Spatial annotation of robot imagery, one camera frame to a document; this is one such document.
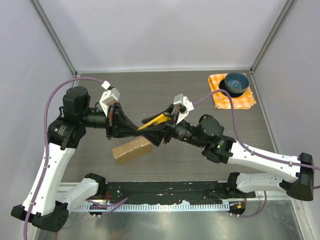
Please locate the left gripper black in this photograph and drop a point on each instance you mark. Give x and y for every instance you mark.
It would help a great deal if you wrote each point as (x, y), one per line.
(118, 124)

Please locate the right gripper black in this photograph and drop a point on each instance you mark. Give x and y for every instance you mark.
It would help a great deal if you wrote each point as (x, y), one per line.
(155, 135)

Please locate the yellow utility knife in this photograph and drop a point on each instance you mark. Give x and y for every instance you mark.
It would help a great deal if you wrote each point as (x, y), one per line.
(163, 117)

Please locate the brown cardboard express box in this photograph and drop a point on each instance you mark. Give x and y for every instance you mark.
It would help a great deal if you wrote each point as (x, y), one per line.
(132, 150)

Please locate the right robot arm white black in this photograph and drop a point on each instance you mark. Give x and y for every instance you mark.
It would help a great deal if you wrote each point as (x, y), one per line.
(291, 174)

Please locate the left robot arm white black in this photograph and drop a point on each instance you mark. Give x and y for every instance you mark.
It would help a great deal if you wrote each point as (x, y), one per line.
(44, 208)

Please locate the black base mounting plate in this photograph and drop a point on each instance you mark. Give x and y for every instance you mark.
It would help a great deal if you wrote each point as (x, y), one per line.
(153, 192)

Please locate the blue ceramic bowl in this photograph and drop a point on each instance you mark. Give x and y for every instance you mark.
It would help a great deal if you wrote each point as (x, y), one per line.
(236, 82)

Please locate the orange checkered cloth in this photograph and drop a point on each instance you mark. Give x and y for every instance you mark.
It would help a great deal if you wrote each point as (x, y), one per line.
(240, 101)

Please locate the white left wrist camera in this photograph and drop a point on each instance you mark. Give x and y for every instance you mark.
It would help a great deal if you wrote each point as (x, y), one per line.
(108, 97)

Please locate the white slotted cable duct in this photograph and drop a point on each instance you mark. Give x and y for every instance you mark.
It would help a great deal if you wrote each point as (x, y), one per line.
(139, 208)

